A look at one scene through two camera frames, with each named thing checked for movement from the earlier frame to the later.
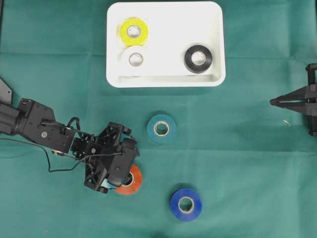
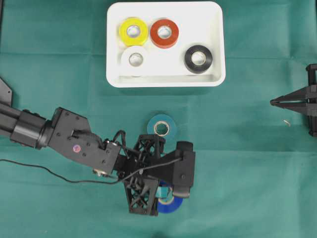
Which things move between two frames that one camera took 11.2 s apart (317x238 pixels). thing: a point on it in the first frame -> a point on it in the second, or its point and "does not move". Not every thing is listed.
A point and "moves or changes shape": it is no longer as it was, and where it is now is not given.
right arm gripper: [303, 99] does not move
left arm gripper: [109, 156] -> [140, 169]
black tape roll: [200, 68] does not move
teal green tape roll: [161, 128] does not move
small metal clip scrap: [287, 122] does not move
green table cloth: [218, 162] does not move
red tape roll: [136, 184] moves or changes shape
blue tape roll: [186, 205] -> [167, 203]
